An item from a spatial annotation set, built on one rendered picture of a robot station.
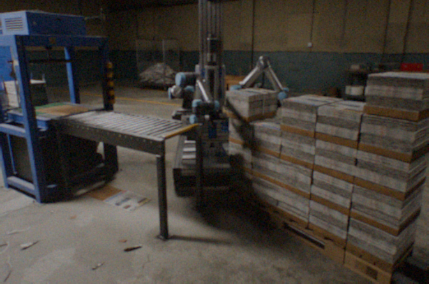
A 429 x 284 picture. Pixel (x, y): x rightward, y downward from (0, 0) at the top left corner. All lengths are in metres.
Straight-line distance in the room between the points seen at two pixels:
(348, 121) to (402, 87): 0.36
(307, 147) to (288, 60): 7.21
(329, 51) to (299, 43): 0.85
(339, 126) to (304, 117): 0.26
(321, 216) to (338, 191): 0.25
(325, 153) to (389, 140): 0.42
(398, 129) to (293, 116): 0.69
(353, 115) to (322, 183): 0.53
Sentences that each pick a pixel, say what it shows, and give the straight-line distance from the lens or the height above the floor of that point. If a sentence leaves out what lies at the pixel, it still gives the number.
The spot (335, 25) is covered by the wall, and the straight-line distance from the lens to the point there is 9.07.
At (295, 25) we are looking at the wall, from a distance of 9.33.
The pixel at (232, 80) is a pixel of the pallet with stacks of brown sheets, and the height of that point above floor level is 0.48.
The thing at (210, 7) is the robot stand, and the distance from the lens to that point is 3.31.
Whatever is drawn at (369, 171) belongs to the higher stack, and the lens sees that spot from 2.07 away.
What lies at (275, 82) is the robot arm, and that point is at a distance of 3.05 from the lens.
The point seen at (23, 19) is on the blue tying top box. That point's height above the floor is 1.68.
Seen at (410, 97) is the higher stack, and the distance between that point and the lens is 1.91.
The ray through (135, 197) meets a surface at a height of 0.01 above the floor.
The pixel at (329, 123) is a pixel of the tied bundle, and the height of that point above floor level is 0.96.
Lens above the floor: 1.45
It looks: 14 degrees down
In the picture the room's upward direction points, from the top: straight up
